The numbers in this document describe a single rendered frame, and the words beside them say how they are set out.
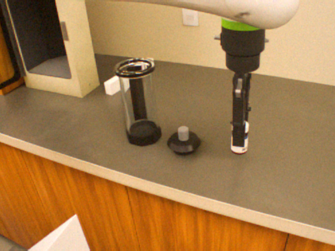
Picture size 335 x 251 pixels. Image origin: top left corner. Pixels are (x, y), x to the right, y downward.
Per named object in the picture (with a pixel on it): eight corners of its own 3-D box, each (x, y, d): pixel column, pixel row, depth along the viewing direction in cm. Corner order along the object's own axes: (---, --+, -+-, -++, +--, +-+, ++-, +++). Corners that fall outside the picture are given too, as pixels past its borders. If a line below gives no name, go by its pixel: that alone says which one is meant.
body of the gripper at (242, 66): (229, 42, 76) (229, 79, 81) (221, 56, 69) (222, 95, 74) (262, 44, 73) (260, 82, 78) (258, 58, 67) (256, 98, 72)
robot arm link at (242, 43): (268, 32, 63) (270, 19, 70) (209, 29, 66) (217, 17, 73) (266, 61, 66) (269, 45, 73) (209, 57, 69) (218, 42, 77)
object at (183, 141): (177, 135, 99) (176, 116, 95) (206, 143, 95) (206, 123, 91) (161, 154, 92) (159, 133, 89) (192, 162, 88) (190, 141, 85)
